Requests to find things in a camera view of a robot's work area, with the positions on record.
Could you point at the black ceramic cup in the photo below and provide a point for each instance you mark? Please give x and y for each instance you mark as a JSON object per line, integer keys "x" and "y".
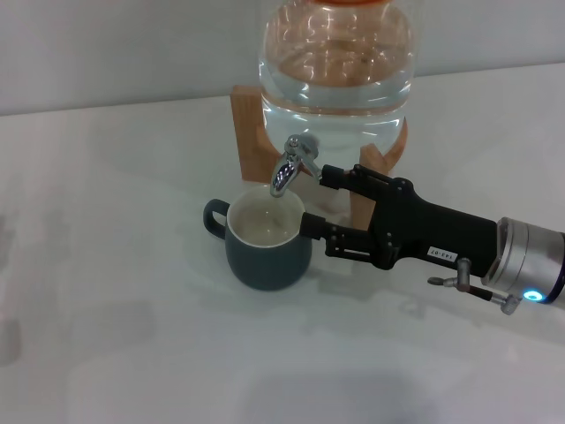
{"x": 269, "y": 265}

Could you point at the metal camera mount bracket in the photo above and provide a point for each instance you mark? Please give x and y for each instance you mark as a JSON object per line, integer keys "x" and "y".
{"x": 468, "y": 287}

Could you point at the clear glass water jar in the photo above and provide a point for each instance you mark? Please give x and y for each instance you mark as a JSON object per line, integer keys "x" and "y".
{"x": 335, "y": 106}

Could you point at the chrome faucet with lever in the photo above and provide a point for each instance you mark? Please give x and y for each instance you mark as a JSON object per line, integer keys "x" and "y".
{"x": 282, "y": 174}

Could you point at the wooden jar stand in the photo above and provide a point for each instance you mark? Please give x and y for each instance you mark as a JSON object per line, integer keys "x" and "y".
{"x": 249, "y": 132}

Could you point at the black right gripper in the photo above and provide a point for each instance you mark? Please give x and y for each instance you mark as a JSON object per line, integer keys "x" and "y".
{"x": 432, "y": 229}

